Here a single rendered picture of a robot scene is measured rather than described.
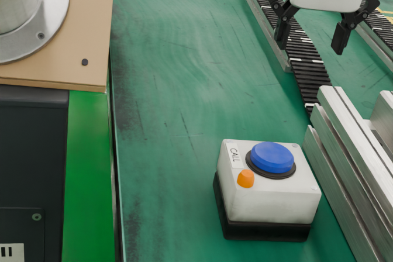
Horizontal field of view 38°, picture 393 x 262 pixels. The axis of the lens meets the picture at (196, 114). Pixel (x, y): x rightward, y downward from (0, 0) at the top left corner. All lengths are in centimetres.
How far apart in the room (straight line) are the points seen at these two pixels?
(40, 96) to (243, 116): 25
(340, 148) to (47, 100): 35
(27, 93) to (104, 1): 15
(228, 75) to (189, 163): 23
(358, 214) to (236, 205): 12
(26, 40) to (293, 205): 38
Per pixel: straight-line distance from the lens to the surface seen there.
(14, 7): 67
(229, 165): 52
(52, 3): 73
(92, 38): 73
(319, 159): 63
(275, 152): 52
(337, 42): 84
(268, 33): 96
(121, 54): 83
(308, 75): 81
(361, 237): 54
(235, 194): 50
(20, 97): 71
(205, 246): 52
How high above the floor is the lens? 113
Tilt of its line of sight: 30 degrees down
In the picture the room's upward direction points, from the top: 10 degrees clockwise
